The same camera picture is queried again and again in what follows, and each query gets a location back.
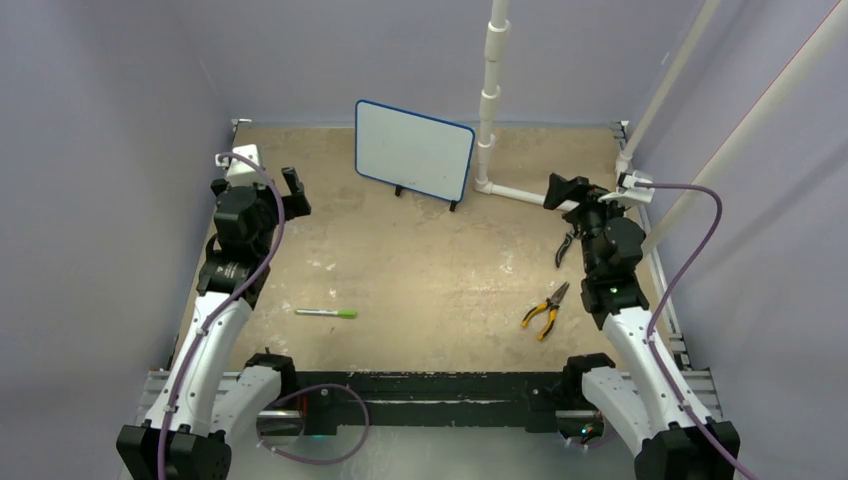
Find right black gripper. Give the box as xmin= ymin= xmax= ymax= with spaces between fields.
xmin=545 ymin=172 xmax=635 ymax=276

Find white pvc pipe frame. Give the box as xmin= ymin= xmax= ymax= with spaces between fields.
xmin=472 ymin=0 xmax=848 ymax=256

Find black handled pliers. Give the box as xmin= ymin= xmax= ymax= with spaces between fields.
xmin=554 ymin=228 xmax=580 ymax=269

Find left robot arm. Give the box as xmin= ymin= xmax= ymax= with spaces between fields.
xmin=116 ymin=167 xmax=311 ymax=479

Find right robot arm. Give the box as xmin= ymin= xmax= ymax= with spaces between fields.
xmin=543 ymin=174 xmax=742 ymax=479

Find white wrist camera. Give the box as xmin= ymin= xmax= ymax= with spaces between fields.
xmin=214 ymin=144 xmax=268 ymax=189
xmin=599 ymin=170 xmax=654 ymax=209

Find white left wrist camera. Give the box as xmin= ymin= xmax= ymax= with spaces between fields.
xmin=214 ymin=144 xmax=268 ymax=189

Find blue framed whiteboard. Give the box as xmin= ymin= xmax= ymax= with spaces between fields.
xmin=354 ymin=99 xmax=476 ymax=212

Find yellow handled pliers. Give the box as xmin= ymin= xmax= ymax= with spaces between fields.
xmin=521 ymin=282 xmax=570 ymax=341

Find white green whiteboard marker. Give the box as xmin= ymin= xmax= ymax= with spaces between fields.
xmin=294 ymin=309 xmax=358 ymax=319

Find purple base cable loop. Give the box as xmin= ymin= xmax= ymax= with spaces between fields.
xmin=255 ymin=382 xmax=371 ymax=466

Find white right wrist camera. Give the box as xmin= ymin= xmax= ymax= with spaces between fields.
xmin=599 ymin=170 xmax=654 ymax=209

